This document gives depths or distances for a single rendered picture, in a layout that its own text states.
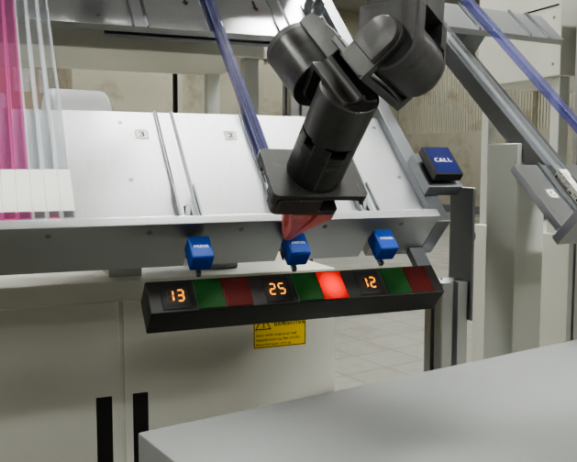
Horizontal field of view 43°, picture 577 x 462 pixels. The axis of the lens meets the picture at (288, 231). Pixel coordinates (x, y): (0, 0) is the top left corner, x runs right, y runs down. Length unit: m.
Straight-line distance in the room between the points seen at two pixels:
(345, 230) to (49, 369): 0.49
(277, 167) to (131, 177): 0.19
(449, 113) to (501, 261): 11.27
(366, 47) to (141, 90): 9.02
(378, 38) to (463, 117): 11.52
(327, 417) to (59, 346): 0.61
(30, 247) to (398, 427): 0.41
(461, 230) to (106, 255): 0.45
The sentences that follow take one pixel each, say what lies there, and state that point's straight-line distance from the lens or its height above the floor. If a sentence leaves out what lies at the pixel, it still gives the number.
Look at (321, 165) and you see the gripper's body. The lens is 0.69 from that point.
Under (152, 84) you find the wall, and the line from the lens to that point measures 9.69.
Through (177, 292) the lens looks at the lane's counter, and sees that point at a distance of 0.75.
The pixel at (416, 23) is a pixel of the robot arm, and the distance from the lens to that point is 0.65.
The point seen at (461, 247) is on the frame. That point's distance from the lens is 0.97.
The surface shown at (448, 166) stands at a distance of 0.94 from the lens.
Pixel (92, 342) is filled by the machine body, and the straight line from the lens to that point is 1.11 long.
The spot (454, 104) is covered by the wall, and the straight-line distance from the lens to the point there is 12.31.
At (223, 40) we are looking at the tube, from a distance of 1.06.
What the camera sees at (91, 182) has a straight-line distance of 0.82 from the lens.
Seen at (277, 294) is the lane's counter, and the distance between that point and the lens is 0.78.
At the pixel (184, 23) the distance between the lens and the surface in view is 1.10.
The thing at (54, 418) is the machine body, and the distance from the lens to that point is 1.13.
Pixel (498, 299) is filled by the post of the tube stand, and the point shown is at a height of 0.59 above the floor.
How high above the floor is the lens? 0.79
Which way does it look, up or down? 5 degrees down
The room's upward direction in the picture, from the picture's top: straight up
